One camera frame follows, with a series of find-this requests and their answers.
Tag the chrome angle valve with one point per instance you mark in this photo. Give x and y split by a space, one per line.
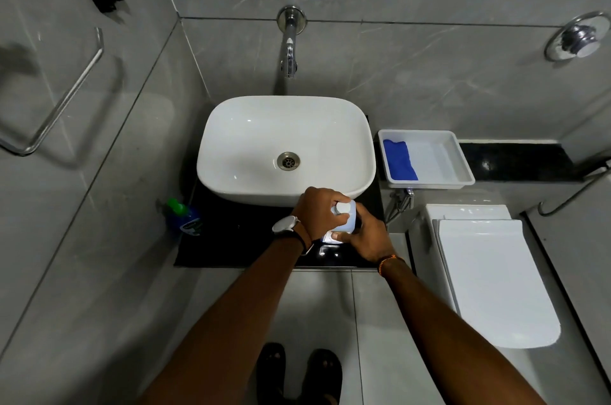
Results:
401 204

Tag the person's left black sandal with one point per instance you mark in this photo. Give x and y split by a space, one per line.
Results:
271 373

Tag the person's right forearm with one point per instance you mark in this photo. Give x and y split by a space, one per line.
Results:
453 338

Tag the person's left forearm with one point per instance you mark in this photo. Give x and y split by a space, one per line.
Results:
229 328

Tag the chrome grab rail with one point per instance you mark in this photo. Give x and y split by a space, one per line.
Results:
573 192

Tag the person's right hand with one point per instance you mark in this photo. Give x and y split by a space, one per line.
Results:
368 237

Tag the chrome wall faucet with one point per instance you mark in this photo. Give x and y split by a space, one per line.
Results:
290 39

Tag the green and blue bottle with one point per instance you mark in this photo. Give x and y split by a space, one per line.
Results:
183 218

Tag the chrome sink drain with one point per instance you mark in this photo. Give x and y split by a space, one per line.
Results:
288 161

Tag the person's right black sandal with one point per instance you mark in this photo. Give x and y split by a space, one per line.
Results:
322 377

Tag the person's left fingers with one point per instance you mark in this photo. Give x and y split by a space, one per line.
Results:
341 206

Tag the person's right thumb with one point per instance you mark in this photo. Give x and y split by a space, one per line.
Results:
344 235

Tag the orange thread wristband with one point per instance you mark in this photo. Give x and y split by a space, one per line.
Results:
387 262

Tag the white plastic tray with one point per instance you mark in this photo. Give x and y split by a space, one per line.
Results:
437 159

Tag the white spray bottle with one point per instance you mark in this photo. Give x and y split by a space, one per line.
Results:
344 221

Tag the chrome wall valve knob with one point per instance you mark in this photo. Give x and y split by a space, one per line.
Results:
578 36

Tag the white ceramic wash basin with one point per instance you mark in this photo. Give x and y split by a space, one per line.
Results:
285 147

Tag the black stone counter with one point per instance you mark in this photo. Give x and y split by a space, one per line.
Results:
229 233

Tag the blue cloth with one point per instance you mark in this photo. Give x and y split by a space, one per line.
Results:
399 159

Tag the person's left hand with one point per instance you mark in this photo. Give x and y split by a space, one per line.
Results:
314 214

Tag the black stone ledge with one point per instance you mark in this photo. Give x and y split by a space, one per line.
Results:
515 162

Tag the white toilet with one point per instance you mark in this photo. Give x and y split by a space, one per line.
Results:
491 276

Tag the person's black sandal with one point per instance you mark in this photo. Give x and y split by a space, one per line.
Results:
271 373
322 377

